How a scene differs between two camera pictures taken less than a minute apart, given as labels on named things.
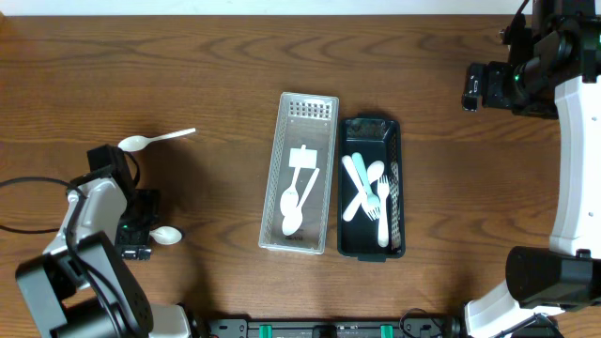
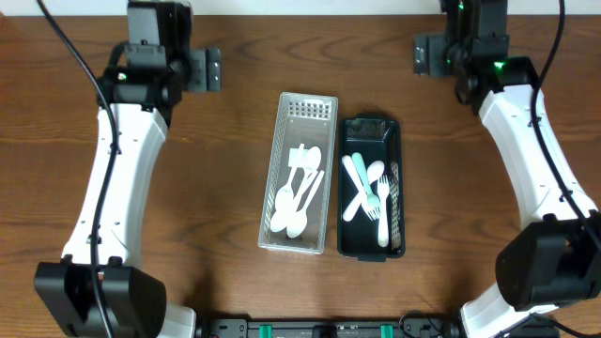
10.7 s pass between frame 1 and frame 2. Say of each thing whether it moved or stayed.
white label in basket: stayed
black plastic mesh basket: stayed
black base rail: stayed
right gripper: moved
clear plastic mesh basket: stayed
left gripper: moved
